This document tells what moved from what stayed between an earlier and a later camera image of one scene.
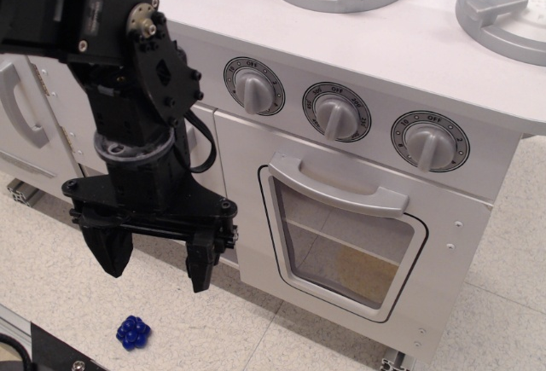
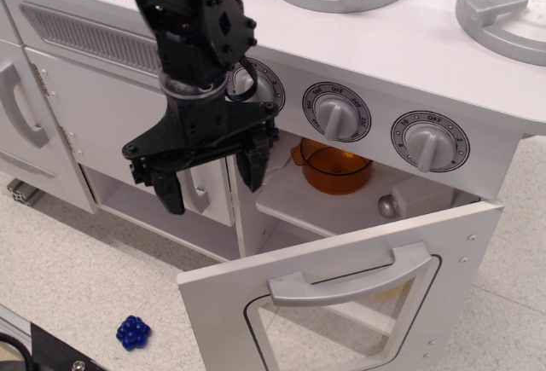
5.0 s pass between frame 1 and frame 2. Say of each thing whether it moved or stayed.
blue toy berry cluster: stayed
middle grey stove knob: stayed
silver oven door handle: moved
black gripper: moved
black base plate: stayed
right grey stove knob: stayed
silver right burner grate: stayed
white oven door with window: moved
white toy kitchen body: stayed
